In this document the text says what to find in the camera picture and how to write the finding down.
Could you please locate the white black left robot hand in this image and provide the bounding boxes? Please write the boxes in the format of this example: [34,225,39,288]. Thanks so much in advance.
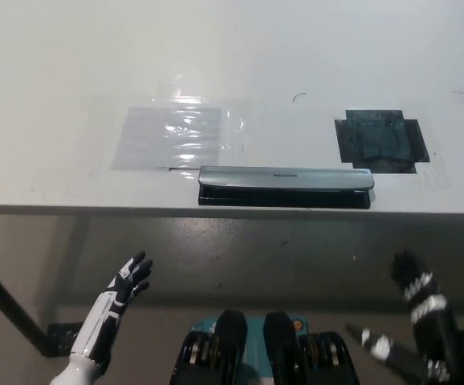
[70,250,153,362]

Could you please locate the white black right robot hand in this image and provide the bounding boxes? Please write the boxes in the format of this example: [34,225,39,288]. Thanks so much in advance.
[346,248,464,385]

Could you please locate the black teal robot body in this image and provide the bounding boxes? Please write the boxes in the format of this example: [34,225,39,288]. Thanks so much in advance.
[169,308,356,385]

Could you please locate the black diagonal table leg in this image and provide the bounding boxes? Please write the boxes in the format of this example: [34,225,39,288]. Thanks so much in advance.
[0,251,48,356]

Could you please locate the clear plastic bag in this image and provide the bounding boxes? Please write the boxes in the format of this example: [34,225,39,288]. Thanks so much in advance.
[109,105,223,173]

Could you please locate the black tape patch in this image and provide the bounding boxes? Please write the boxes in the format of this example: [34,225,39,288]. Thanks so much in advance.
[333,108,431,175]

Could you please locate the silver black bag sealer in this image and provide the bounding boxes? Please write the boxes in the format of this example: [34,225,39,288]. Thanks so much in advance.
[197,164,376,209]

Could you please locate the clear glossy tape film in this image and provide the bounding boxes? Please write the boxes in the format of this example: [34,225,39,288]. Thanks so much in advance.
[151,78,254,161]

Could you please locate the black table foot bracket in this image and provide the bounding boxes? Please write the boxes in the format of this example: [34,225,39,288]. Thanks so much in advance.
[46,322,85,357]

